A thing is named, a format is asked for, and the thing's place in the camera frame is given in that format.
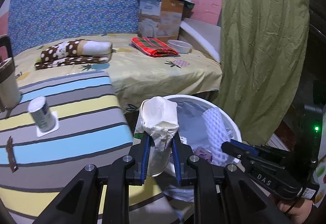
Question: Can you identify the blue patterned headboard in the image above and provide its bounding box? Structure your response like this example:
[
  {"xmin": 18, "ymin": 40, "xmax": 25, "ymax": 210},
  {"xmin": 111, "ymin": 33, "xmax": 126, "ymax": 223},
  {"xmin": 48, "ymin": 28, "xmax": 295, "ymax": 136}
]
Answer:
[{"xmin": 8, "ymin": 0, "xmax": 170, "ymax": 58}]

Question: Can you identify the foam fruit net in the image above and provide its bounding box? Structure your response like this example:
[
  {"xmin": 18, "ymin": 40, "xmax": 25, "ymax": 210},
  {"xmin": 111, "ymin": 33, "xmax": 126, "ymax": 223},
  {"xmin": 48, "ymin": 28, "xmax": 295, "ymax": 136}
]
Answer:
[{"xmin": 202, "ymin": 108, "xmax": 236, "ymax": 160}]

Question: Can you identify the yellow pineapple print bedsheet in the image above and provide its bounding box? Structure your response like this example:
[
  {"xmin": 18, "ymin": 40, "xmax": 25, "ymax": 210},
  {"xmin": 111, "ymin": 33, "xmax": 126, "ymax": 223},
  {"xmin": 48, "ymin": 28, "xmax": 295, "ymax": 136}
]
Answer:
[{"xmin": 13, "ymin": 33, "xmax": 223, "ymax": 115}]

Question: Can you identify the white bowl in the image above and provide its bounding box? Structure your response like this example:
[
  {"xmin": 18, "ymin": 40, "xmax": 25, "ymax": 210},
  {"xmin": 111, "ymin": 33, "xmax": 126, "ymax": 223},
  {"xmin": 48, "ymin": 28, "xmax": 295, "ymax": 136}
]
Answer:
[{"xmin": 167, "ymin": 40, "xmax": 193, "ymax": 54}]

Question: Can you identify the white and blue can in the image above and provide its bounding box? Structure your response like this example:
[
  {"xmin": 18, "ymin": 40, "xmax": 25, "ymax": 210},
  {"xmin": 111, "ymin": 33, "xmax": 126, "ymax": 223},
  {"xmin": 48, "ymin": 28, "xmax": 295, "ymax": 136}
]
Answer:
[{"xmin": 28, "ymin": 96, "xmax": 57, "ymax": 133}]

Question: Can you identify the crushed white paper cup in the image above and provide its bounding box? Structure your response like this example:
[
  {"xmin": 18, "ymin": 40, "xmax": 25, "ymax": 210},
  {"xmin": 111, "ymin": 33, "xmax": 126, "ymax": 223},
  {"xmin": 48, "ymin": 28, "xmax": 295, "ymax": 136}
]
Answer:
[{"xmin": 139, "ymin": 97, "xmax": 180, "ymax": 178}]

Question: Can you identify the person's right hand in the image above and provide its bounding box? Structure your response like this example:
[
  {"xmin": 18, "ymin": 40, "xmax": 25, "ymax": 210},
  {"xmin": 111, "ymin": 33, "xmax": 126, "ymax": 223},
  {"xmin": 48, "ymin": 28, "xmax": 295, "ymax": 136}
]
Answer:
[{"xmin": 276, "ymin": 197, "xmax": 317, "ymax": 224}]

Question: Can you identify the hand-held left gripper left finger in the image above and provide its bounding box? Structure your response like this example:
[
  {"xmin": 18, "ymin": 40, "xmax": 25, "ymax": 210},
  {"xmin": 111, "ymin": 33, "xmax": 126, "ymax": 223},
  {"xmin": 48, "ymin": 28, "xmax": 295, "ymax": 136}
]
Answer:
[{"xmin": 33, "ymin": 130, "xmax": 151, "ymax": 224}]

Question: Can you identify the white bed frame board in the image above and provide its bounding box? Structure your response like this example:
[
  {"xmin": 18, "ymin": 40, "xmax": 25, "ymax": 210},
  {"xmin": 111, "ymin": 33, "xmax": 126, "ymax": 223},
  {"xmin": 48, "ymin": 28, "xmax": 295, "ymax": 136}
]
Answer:
[{"xmin": 180, "ymin": 18, "xmax": 221, "ymax": 64}]

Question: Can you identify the white trash bin with bag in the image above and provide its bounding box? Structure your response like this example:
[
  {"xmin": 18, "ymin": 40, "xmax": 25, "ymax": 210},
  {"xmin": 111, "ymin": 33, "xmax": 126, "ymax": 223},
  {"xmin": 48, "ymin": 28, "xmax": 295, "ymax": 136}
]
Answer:
[{"xmin": 142, "ymin": 95, "xmax": 242, "ymax": 204}]

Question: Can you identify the striped table cloth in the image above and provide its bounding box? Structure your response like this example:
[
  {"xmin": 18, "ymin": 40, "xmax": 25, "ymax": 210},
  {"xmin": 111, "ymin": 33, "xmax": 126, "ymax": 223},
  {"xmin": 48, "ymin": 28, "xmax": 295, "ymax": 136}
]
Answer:
[{"xmin": 0, "ymin": 70, "xmax": 197, "ymax": 224}]

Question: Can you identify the printed cardboard box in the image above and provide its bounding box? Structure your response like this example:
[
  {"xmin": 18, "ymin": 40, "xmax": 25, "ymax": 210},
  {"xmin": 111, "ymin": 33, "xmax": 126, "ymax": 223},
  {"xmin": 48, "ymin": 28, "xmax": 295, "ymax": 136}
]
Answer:
[{"xmin": 138, "ymin": 0, "xmax": 186, "ymax": 42}]

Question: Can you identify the brown snack wrapper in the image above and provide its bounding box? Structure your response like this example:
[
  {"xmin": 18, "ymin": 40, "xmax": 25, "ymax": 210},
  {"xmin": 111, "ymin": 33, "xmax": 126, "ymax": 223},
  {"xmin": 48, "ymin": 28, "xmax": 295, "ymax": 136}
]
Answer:
[{"xmin": 6, "ymin": 136, "xmax": 18, "ymax": 172}]

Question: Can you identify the white card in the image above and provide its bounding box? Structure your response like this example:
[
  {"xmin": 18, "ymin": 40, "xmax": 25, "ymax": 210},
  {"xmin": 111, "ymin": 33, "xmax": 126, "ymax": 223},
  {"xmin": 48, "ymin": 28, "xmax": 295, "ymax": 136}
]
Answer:
[{"xmin": 36, "ymin": 110, "xmax": 61, "ymax": 138}]

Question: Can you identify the green curtain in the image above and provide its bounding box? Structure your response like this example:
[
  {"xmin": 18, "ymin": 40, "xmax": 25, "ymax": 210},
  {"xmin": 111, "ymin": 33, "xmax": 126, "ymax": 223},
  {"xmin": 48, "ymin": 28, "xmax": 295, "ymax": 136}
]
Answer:
[{"xmin": 213, "ymin": 0, "xmax": 310, "ymax": 147}]

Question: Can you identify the red plaid cloth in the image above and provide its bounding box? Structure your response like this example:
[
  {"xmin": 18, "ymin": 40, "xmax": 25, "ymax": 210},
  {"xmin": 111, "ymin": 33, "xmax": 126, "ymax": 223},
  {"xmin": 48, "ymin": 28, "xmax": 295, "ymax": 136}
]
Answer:
[{"xmin": 131, "ymin": 37, "xmax": 180, "ymax": 58}]

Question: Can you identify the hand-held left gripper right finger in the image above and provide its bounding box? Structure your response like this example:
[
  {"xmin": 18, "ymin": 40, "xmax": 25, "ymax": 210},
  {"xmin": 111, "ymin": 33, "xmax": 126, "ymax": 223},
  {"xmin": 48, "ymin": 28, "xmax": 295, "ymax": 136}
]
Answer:
[{"xmin": 171, "ymin": 132, "xmax": 291, "ymax": 224}]

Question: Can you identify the brown polka dot blanket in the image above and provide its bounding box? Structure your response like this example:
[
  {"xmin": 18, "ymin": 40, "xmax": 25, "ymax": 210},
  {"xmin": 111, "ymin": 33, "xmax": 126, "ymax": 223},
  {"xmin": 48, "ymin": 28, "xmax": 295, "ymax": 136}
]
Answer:
[{"xmin": 34, "ymin": 39, "xmax": 113, "ymax": 71}]

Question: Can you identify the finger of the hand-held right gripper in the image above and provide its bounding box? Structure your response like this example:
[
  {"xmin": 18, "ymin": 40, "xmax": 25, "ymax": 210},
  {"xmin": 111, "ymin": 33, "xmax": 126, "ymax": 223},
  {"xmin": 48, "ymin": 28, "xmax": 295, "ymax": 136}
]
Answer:
[{"xmin": 220, "ymin": 139, "xmax": 258, "ymax": 161}]

